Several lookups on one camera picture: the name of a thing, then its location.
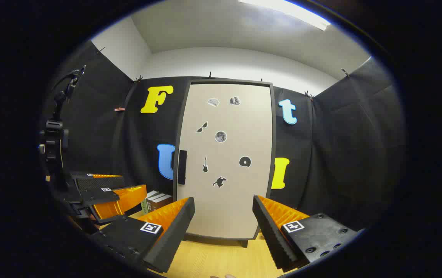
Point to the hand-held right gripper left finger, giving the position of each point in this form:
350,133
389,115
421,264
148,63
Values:
174,239

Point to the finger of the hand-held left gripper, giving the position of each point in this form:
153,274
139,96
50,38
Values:
97,196
101,183

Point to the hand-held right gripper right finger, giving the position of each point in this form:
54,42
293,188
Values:
273,239

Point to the beige cabinet door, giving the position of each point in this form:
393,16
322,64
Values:
228,208

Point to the olive brown book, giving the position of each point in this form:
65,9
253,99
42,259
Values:
152,197

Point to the black backdrop cloth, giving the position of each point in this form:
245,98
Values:
340,154

